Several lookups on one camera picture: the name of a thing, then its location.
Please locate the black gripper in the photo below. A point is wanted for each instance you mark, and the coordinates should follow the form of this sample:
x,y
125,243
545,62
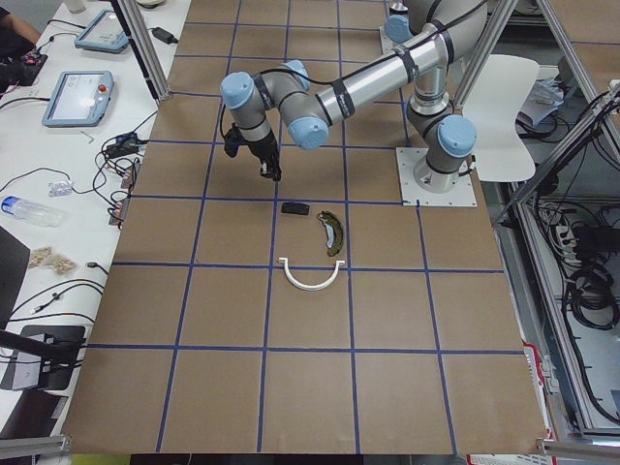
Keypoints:
x,y
262,149

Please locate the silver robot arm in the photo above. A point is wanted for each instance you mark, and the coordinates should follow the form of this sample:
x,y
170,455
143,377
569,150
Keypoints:
x,y
442,31

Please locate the dark grey brake pad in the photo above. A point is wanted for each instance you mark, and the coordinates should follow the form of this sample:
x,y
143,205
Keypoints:
x,y
295,208

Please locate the olive brake shoe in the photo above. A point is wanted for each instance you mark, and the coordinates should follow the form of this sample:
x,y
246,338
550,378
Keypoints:
x,y
334,232

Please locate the black power adapter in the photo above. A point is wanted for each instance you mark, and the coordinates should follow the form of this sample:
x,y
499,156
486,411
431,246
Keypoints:
x,y
164,35

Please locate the near blue teach pendant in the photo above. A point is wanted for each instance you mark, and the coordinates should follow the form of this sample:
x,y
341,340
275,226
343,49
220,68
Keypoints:
x,y
79,99

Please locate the blue teach pendant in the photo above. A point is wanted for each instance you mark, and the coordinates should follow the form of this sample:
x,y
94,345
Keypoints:
x,y
104,33
79,99

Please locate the far blue teach pendant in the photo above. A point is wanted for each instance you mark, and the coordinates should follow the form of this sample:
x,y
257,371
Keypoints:
x,y
104,33

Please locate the clear plastic water bottle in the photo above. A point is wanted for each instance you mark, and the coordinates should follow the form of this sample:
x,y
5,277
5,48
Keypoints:
x,y
32,212

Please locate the white plastic chair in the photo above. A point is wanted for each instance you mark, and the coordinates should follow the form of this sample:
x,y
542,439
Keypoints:
x,y
501,89

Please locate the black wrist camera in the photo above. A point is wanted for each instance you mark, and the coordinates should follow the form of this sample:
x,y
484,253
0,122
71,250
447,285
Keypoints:
x,y
233,140

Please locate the white curved plastic bracket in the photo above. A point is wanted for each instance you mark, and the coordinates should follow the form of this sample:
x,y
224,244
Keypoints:
x,y
311,281

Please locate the aluminium frame post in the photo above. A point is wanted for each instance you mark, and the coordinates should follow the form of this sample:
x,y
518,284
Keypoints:
x,y
135,29

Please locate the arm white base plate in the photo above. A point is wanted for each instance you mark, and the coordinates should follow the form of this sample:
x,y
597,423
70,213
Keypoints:
x,y
422,186

